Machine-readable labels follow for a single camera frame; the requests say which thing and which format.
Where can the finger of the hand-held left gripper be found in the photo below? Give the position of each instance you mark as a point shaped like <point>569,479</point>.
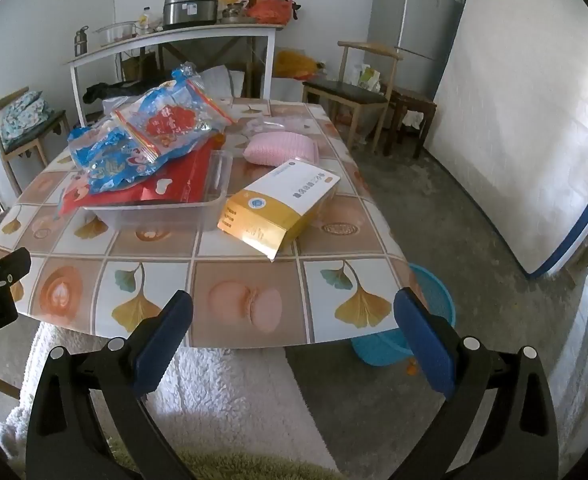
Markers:
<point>3,270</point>

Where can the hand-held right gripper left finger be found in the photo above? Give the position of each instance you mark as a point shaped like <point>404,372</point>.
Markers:
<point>163,345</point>

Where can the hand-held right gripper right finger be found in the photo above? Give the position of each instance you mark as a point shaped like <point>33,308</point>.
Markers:
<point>424,345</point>

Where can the blue plastic basket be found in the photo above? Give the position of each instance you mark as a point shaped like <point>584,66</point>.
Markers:
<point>434,300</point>

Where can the clear plastic container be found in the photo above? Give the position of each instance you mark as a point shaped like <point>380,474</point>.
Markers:
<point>173,215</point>

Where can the red snack bag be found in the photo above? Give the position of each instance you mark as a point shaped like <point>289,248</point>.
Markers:
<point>183,180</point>

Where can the white fluffy blanket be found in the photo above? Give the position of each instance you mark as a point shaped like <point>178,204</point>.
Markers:
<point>233,400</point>

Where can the leaf patterned tablecloth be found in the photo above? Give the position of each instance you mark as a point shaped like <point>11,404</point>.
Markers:
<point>254,280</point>

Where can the green fluffy cloth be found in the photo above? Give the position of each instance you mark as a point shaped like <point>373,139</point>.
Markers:
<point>254,467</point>

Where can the blue patterned plastic bag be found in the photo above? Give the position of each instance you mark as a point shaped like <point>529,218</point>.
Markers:
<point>108,160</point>

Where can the wooden chair green seat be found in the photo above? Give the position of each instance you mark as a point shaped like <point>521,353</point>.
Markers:
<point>48,122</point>

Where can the floral cloth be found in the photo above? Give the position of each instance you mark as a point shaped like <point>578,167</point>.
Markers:
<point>21,112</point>

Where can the yellow white carton box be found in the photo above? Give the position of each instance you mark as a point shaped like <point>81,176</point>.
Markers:
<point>274,200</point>

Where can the black cloth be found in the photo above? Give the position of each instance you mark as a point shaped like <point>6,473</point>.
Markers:
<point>101,92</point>

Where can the blue clear zip bag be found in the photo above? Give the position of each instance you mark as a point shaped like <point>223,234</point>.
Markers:
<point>173,120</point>

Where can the white mattress blue edge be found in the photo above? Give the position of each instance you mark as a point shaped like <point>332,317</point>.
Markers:
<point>514,135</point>

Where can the pink sponge cloth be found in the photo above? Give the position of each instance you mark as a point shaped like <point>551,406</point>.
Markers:
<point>279,147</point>

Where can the metal thermos bottle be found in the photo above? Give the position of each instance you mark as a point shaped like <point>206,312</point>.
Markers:
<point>81,42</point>

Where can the dark wooden stool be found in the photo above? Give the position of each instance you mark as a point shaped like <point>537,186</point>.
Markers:
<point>414,97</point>

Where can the clear glass bowl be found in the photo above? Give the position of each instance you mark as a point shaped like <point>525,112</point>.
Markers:
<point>116,34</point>

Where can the wooden chair dark seat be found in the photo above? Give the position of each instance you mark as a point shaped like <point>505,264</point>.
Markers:
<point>344,91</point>

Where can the white sack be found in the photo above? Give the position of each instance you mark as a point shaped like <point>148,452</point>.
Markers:
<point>221,80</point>

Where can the white green bag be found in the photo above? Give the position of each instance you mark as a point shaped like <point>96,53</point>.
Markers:
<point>369,77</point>

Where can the small clear bottle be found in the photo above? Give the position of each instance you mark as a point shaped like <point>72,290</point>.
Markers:
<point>146,19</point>

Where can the white side table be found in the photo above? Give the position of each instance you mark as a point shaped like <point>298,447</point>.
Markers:
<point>173,35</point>

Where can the yellow bag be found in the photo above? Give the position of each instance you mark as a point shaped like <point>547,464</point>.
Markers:
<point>294,62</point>

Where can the silver rice cooker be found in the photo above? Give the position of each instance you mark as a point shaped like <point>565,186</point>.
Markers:
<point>191,10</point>

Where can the silver refrigerator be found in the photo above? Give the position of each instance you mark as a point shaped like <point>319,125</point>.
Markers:
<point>414,10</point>

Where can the metal bowl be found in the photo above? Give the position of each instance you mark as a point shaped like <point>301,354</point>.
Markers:
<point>236,14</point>

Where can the orange plastic bag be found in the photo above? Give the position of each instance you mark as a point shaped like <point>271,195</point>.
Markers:
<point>269,10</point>

